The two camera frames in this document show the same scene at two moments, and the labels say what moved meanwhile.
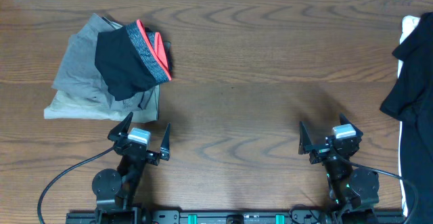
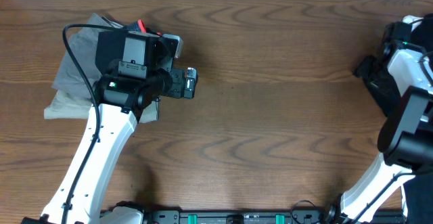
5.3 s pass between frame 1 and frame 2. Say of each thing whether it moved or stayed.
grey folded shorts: stayed
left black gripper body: moved
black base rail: stayed
